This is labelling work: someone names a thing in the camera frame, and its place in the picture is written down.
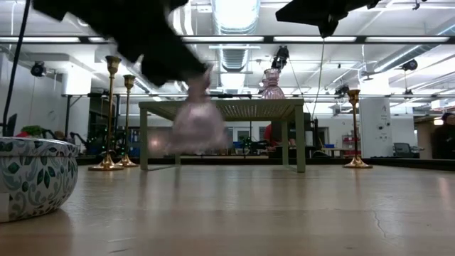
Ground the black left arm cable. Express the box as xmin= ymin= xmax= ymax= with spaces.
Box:
xmin=1 ymin=0 xmax=31 ymax=138

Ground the medium brass candlestick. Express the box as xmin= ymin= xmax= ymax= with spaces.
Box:
xmin=116 ymin=74 xmax=140 ymax=168

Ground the grey office chair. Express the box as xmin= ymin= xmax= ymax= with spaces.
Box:
xmin=393 ymin=142 xmax=413 ymax=159

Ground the green potted plant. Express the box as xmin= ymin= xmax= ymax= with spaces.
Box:
xmin=21 ymin=124 xmax=46 ymax=139

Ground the floral ceramic bowl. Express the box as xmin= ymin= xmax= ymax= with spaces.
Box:
xmin=0 ymin=137 xmax=80 ymax=224

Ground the black overhead frame beam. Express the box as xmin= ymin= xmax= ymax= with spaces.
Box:
xmin=0 ymin=34 xmax=455 ymax=46

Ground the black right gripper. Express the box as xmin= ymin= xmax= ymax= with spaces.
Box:
xmin=275 ymin=0 xmax=381 ymax=38

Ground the black computer monitor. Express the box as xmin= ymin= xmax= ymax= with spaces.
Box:
xmin=5 ymin=113 xmax=18 ymax=138

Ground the tallest brass candlestick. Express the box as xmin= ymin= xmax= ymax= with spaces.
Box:
xmin=87 ymin=55 xmax=125 ymax=172

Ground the short brass candlestick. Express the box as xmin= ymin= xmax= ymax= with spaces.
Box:
xmin=343 ymin=89 xmax=373 ymax=169

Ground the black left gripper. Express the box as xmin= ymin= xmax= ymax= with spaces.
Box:
xmin=117 ymin=21 xmax=210 ymax=87

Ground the white pillar cabinet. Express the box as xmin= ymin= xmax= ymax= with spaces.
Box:
xmin=359 ymin=97 xmax=394 ymax=158

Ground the black ceiling spotlight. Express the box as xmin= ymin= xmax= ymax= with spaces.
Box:
xmin=333 ymin=84 xmax=351 ymax=97
xmin=30 ymin=61 xmax=47 ymax=78
xmin=402 ymin=58 xmax=419 ymax=72
xmin=270 ymin=45 xmax=290 ymax=70

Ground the black table edge rail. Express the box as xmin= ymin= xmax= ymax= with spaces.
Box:
xmin=76 ymin=155 xmax=455 ymax=172

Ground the silver ceiling air duct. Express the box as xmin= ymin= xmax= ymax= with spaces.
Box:
xmin=212 ymin=0 xmax=261 ymax=35

